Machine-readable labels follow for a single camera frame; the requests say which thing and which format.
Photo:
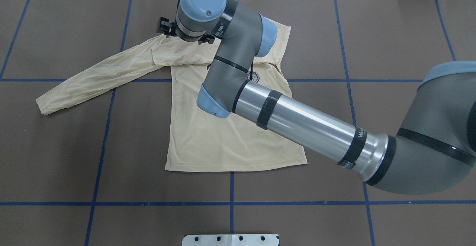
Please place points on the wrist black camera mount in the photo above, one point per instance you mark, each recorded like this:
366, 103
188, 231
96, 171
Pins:
165, 27

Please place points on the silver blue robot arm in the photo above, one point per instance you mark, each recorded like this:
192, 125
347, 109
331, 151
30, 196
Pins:
433, 150

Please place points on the white pedestal column base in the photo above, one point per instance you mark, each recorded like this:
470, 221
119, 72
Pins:
231, 240

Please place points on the cream long sleeve shirt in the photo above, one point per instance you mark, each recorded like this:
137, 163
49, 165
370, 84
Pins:
198, 141

